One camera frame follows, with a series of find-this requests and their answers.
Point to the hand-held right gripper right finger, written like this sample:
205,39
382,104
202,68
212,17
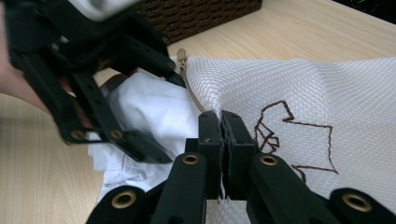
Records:
238,155

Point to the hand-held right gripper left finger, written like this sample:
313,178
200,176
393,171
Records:
213,149

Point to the white garment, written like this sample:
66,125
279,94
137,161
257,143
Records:
155,105

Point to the brown wicker basket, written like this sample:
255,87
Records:
202,18

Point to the white mesh laundry bag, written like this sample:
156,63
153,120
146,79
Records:
311,84

